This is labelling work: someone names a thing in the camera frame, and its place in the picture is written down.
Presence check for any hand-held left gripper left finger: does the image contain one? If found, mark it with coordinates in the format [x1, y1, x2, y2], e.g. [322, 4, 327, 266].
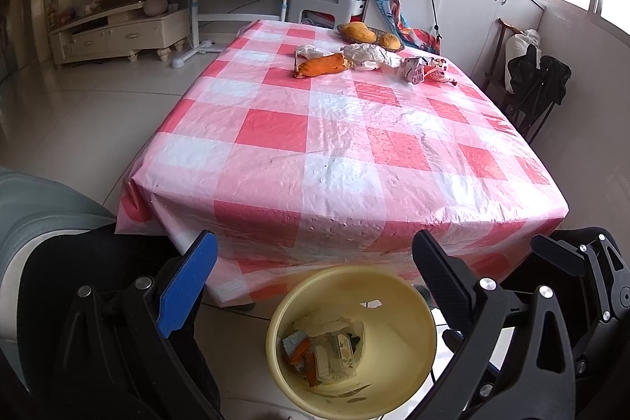
[52, 230, 232, 420]

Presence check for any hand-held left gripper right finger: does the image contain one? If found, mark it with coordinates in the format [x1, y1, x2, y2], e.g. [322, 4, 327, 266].
[411, 228, 576, 420]

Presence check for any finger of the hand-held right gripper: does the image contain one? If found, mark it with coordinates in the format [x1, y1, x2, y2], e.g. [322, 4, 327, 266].
[442, 329, 471, 357]
[530, 234, 599, 278]

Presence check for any yellow waste bin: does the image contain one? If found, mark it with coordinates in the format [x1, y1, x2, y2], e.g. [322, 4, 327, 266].
[266, 265, 438, 418]

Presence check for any blue white packet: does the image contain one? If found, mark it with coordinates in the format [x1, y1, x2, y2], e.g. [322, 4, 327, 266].
[282, 330, 312, 356]

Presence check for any green white carton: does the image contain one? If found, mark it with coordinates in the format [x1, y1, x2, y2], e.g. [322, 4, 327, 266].
[314, 332, 359, 385]

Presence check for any person's left leg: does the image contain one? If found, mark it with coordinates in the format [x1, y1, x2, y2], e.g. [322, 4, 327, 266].
[22, 223, 222, 420]

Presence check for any grey green sofa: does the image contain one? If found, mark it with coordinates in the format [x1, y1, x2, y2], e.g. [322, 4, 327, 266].
[0, 167, 119, 352]

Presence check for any black garment on chair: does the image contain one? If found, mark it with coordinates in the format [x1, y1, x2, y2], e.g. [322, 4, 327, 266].
[507, 43, 573, 120]

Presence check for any pink white checked tablecloth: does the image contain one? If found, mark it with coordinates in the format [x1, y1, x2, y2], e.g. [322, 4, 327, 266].
[115, 19, 569, 307]

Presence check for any wooden chair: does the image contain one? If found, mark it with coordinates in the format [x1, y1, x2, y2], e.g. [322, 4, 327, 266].
[482, 17, 554, 142]

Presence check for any crumpled printed wrapper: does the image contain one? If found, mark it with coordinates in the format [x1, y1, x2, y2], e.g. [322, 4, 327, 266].
[402, 56, 458, 85]

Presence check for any crumpled white paper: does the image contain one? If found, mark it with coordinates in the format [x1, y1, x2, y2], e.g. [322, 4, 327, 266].
[342, 43, 402, 72]

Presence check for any woven fruit basket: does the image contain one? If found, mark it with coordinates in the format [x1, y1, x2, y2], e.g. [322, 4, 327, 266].
[337, 25, 405, 53]

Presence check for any cream television cabinet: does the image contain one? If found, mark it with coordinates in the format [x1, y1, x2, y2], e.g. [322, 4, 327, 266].
[48, 0, 192, 65]

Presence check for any white plastic bag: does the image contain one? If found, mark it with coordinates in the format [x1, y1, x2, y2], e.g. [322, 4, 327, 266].
[294, 44, 335, 59]

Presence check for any white plastic stool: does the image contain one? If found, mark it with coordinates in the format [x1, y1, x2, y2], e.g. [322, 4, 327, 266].
[287, 0, 367, 27]

